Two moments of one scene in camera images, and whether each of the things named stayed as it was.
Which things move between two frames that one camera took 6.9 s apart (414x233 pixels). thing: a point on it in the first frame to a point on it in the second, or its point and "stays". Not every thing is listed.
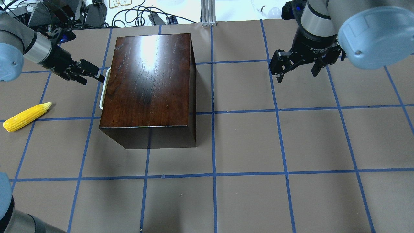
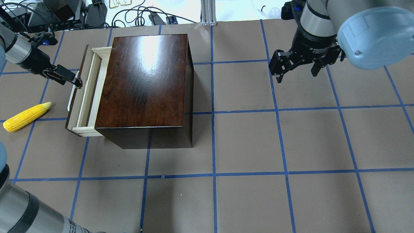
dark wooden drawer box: [151, 101] stays
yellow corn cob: [25, 116] stays
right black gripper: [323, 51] stays
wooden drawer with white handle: [101, 104] to [86, 92]
